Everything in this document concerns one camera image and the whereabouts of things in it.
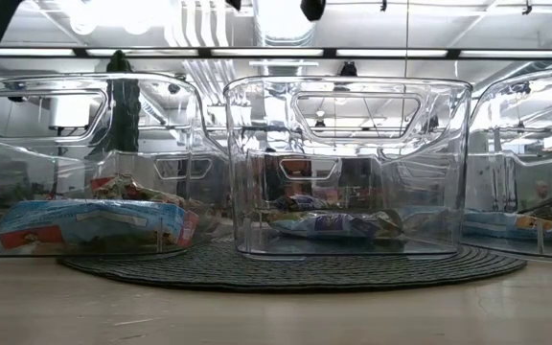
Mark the red green snack bag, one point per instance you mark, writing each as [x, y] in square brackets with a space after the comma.
[134, 188]

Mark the blue white granola bar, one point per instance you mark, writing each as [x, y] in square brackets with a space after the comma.
[89, 223]

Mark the black clamp knob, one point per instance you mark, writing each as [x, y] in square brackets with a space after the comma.
[348, 69]

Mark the clear plastic bin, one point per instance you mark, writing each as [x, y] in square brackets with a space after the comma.
[520, 120]
[266, 120]
[161, 120]

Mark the round grey woven placemat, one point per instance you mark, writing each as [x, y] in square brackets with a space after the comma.
[281, 273]

